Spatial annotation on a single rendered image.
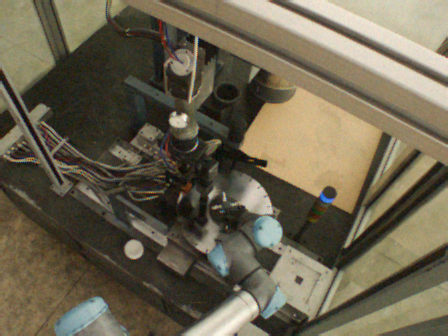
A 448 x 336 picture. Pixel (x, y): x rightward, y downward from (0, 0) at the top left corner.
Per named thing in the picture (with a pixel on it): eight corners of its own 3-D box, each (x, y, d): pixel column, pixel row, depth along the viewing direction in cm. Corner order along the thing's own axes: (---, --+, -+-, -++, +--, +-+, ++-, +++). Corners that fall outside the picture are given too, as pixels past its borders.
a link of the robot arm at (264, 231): (248, 231, 96) (275, 211, 99) (233, 225, 107) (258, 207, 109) (264, 256, 98) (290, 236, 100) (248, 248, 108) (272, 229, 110)
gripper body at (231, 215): (219, 207, 123) (231, 211, 111) (245, 207, 125) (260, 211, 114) (218, 231, 123) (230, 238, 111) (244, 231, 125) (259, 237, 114)
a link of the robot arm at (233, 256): (231, 286, 93) (267, 259, 96) (203, 250, 97) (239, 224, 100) (231, 291, 100) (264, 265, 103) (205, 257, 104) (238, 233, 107)
